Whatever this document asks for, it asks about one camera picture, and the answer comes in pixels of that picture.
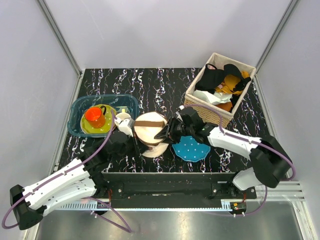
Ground orange mug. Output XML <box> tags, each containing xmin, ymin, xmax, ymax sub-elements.
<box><xmin>84</xmin><ymin>106</ymin><xmax>107</xmax><ymax>129</ymax></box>

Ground cream ceramic cup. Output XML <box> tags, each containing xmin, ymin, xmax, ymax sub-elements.
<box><xmin>115</xmin><ymin>112</ymin><xmax>131</xmax><ymax>124</ymax></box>

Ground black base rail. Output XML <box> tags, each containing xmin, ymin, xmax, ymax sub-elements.
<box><xmin>103</xmin><ymin>172</ymin><xmax>257</xmax><ymax>210</ymax></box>

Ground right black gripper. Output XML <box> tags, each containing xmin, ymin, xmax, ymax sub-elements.
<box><xmin>154</xmin><ymin>116</ymin><xmax>194</xmax><ymax>145</ymax></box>

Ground wicker basket with liner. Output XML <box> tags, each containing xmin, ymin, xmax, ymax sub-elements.
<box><xmin>184</xmin><ymin>52</ymin><xmax>256</xmax><ymax>128</ymax></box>

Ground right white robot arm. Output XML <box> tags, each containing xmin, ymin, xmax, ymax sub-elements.
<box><xmin>155</xmin><ymin>104</ymin><xmax>296</xmax><ymax>199</ymax></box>

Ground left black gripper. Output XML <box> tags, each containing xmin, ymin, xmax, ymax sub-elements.
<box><xmin>109</xmin><ymin>131</ymin><xmax>150</xmax><ymax>163</ymax></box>

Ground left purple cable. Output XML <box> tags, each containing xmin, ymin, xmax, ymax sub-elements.
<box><xmin>1</xmin><ymin>111</ymin><xmax>133</xmax><ymax>234</ymax></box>

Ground teal plastic tub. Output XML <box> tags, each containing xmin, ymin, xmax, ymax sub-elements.
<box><xmin>67</xmin><ymin>94</ymin><xmax>140</xmax><ymax>138</ymax></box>

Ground purple cable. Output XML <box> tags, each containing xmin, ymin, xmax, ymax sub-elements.
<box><xmin>178</xmin><ymin>104</ymin><xmax>297</xmax><ymax>218</ymax></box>
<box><xmin>1</xmin><ymin>111</ymin><xmax>133</xmax><ymax>234</ymax></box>

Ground blue polka dot plate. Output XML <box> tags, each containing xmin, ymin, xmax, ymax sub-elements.
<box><xmin>172</xmin><ymin>136</ymin><xmax>211</xmax><ymax>163</ymax></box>

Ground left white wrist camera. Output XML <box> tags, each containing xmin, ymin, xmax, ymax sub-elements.
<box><xmin>115</xmin><ymin>117</ymin><xmax>135</xmax><ymax>137</ymax></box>

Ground white garment in basket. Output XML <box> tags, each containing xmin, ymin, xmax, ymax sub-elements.
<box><xmin>193</xmin><ymin>90</ymin><xmax>233</xmax><ymax>106</ymax></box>

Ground mustard yellow garment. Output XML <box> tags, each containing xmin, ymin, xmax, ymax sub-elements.
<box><xmin>215</xmin><ymin>71</ymin><xmax>252</xmax><ymax>112</ymax></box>

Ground cream round laundry bag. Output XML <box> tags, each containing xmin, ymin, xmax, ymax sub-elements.
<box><xmin>133</xmin><ymin>111</ymin><xmax>169</xmax><ymax>158</ymax></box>

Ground black garment in basket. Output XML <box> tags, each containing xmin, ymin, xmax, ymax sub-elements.
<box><xmin>195</xmin><ymin>63</ymin><xmax>242</xmax><ymax>94</ymax></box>

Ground yellow-green plate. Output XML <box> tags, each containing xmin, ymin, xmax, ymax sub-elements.
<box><xmin>80</xmin><ymin>104</ymin><xmax>116</xmax><ymax>135</ymax></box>

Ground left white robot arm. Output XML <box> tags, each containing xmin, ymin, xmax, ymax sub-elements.
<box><xmin>9</xmin><ymin>130</ymin><xmax>148</xmax><ymax>230</ymax></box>

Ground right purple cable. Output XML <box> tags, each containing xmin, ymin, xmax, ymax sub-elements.
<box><xmin>178</xmin><ymin>104</ymin><xmax>297</xmax><ymax>218</ymax></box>

